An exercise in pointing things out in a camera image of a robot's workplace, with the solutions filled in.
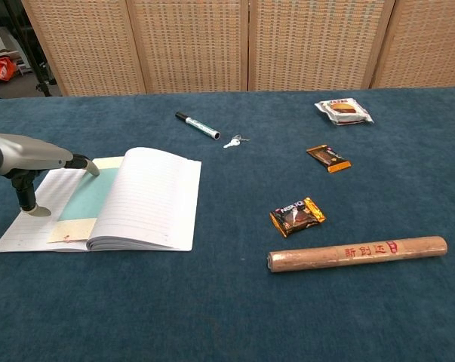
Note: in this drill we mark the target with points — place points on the blue carpet table mat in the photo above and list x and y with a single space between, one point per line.
212 301

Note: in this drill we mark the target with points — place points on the small white key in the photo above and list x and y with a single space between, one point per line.
231 143

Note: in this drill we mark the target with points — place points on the brown paper-wrapped roll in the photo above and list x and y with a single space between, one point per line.
344 254

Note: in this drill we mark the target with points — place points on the black tripod stand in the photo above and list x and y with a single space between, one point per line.
36 64

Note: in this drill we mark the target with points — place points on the black white marker pen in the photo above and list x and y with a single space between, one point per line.
197 124

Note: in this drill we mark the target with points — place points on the open white lined notebook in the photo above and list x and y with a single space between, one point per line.
155 196

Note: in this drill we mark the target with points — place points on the blue bookmark with tassel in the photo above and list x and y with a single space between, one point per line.
87 196

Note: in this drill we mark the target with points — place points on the orange bag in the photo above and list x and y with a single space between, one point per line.
0 69

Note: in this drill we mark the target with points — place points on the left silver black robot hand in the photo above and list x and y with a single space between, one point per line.
27 154

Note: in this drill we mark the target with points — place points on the white cookie snack packet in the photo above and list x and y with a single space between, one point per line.
344 111

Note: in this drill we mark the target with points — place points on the wooden wicker folding screen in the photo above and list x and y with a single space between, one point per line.
193 45

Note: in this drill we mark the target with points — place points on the small orange brown snack packet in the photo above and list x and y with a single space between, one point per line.
329 158

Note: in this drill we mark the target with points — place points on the brown chocolate wafer snack packet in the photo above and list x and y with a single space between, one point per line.
297 218

